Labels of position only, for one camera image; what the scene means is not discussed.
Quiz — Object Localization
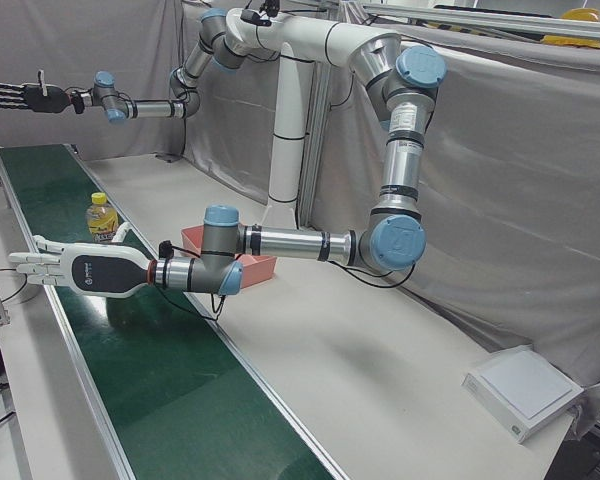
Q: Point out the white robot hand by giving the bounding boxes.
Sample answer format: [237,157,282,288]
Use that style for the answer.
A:
[8,222,156,300]

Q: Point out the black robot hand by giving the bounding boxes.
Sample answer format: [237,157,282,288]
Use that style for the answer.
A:
[0,69,74,115]

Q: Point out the orange drink bottle yellow cap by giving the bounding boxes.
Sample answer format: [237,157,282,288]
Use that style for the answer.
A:
[85,192,120,245]

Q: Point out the pink plastic basket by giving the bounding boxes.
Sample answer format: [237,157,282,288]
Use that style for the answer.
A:
[180,224,277,290]

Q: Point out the green conveyor belt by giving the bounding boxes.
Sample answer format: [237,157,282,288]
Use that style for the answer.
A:
[0,143,351,480]

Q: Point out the aluminium support column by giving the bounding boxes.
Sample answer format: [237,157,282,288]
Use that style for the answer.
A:
[297,59,332,227]

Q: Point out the grey fabric backdrop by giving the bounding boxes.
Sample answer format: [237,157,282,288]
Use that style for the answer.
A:
[0,0,600,441]

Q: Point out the white flat box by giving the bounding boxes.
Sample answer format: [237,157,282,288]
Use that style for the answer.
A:
[462,348,585,445]

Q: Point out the yellow hard hat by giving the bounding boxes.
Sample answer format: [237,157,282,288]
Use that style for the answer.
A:
[538,7,600,51]

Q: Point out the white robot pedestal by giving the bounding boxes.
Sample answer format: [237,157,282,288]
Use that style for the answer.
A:
[224,7,404,229]

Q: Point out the aluminium overhead frame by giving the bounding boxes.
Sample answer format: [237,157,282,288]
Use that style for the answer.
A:
[339,0,600,42]

